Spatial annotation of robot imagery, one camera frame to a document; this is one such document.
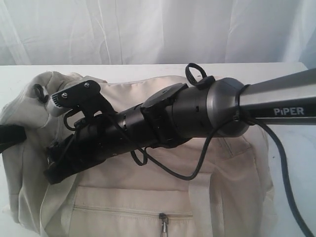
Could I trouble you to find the white backdrop curtain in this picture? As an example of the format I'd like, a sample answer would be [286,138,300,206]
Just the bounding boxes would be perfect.
[0,0,316,68]

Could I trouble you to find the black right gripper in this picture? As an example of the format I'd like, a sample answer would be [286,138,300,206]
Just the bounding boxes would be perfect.
[43,112,138,184]

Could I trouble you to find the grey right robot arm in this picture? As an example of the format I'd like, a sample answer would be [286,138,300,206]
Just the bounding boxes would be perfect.
[44,69,316,184]

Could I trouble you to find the cream duffel bag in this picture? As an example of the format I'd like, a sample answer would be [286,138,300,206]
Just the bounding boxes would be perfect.
[0,72,276,237]

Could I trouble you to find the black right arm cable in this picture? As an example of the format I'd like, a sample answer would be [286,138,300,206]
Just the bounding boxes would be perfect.
[65,63,316,237]

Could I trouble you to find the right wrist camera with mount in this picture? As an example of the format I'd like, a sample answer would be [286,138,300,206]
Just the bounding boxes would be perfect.
[47,80,117,119]

